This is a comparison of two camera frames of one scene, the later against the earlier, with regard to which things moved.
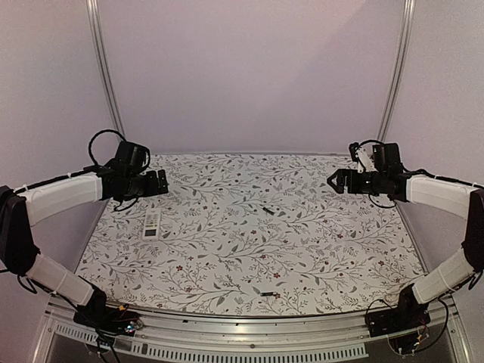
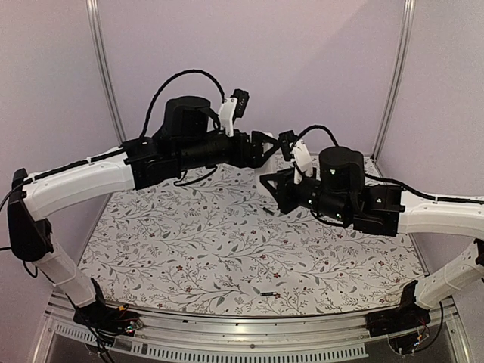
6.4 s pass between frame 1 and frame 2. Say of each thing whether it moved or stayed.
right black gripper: moved
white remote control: moved
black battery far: stayed
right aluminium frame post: stayed
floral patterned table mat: stayed
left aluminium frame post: stayed
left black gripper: moved
